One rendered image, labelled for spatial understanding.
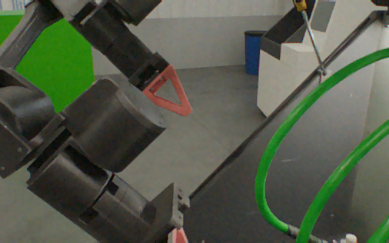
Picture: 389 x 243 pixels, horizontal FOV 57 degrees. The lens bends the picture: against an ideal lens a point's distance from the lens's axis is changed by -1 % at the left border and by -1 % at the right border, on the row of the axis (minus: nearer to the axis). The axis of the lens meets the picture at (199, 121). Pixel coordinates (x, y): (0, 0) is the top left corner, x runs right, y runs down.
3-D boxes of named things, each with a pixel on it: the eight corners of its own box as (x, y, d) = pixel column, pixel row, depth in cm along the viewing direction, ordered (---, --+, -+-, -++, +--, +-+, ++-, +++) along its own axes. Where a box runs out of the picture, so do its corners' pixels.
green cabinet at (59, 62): (84, 114, 455) (72, 8, 410) (101, 138, 383) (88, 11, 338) (1, 128, 413) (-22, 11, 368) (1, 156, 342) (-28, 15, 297)
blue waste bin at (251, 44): (237, 71, 706) (238, 31, 680) (264, 68, 725) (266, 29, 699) (251, 77, 653) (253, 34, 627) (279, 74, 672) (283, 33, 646)
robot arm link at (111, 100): (8, 110, 36) (-52, 130, 27) (84, 28, 34) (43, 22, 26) (95, 191, 38) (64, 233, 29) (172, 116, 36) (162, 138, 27)
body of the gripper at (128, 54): (166, 63, 61) (134, 31, 60) (165, 60, 51) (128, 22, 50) (139, 90, 62) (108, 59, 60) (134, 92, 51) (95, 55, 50)
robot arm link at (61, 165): (31, 161, 35) (5, 191, 29) (78, 113, 33) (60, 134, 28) (87, 204, 36) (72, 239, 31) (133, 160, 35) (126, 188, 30)
